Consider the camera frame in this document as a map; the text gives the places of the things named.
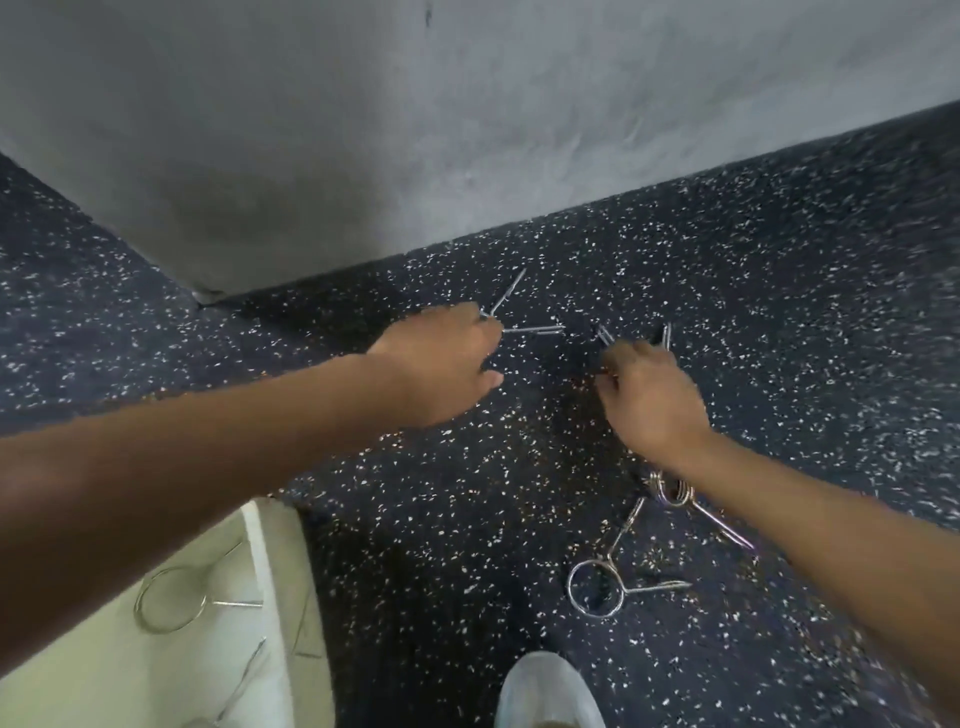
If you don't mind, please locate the person's right hand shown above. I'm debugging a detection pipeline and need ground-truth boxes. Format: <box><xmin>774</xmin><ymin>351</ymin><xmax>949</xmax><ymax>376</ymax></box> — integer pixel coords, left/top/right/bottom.
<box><xmin>595</xmin><ymin>340</ymin><xmax>716</xmax><ymax>471</ymax></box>

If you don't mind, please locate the person's left hand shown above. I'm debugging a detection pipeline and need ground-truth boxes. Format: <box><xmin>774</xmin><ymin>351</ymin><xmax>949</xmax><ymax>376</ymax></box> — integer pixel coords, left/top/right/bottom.
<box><xmin>366</xmin><ymin>303</ymin><xmax>506</xmax><ymax>431</ymax></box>

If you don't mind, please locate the silver spring collar clip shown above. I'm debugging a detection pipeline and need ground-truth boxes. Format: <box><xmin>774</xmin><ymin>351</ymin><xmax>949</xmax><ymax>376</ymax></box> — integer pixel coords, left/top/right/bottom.
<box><xmin>191</xmin><ymin>636</ymin><xmax>270</xmax><ymax>728</ymax></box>
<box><xmin>480</xmin><ymin>267</ymin><xmax>567</xmax><ymax>336</ymax></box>
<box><xmin>648</xmin><ymin>468</ymin><xmax>756</xmax><ymax>553</ymax></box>
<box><xmin>133</xmin><ymin>538</ymin><xmax>265</xmax><ymax>636</ymax></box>
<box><xmin>566</xmin><ymin>495</ymin><xmax>693</xmax><ymax>621</ymax></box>
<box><xmin>595</xmin><ymin>321</ymin><xmax>674</xmax><ymax>354</ymax></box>

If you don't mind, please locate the person's right forearm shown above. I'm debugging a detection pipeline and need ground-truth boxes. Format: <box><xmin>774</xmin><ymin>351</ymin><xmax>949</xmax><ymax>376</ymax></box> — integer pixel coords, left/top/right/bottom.
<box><xmin>673</xmin><ymin>430</ymin><xmax>960</xmax><ymax>719</ymax></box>

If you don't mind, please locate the person's left forearm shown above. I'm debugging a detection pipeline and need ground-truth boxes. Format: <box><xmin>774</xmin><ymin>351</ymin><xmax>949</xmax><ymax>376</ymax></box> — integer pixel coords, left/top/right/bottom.
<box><xmin>0</xmin><ymin>349</ymin><xmax>421</xmax><ymax>678</ymax></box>

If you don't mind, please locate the white shoe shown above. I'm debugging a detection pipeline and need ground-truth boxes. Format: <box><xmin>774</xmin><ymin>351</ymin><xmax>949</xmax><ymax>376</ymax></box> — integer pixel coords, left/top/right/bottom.
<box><xmin>495</xmin><ymin>650</ymin><xmax>606</xmax><ymax>728</ymax></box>

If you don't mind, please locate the white box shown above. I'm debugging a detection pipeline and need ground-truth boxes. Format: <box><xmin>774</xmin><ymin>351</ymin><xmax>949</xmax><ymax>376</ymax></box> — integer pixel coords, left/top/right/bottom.
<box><xmin>0</xmin><ymin>498</ymin><xmax>336</xmax><ymax>728</ymax></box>

